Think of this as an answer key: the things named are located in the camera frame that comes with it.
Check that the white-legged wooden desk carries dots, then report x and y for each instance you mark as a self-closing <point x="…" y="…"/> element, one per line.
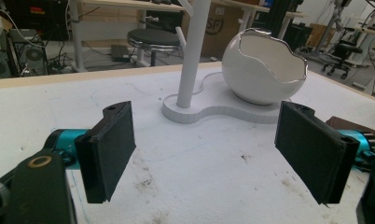
<point x="75" y="34"/>
<point x="247" y="12"/>

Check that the brown cardboard piece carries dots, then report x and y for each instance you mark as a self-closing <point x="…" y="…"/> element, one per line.
<point x="363" y="127"/>

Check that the white tree-shaped stand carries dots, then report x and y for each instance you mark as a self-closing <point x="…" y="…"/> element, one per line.
<point x="191" y="62"/>

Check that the brown cardboard box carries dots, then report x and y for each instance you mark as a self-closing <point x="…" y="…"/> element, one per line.
<point x="223" y="28"/>

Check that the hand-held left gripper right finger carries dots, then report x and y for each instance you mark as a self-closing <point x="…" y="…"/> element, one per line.
<point x="313" y="152"/>

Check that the black office chair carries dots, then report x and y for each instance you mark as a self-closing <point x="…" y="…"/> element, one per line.
<point x="344" y="51"/>

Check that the white eggshell-shaped bowl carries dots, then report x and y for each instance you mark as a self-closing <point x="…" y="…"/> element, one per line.
<point x="247" y="77"/>

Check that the black computer tower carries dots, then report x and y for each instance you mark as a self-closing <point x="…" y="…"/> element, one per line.
<point x="30" y="53"/>

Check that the black round stool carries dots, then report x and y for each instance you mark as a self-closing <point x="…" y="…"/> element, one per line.
<point x="153" y="39"/>

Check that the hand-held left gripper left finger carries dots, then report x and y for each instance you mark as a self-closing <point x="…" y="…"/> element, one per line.
<point x="106" y="152"/>

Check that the black flat device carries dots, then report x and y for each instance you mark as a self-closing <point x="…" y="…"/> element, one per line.
<point x="119" y="53"/>

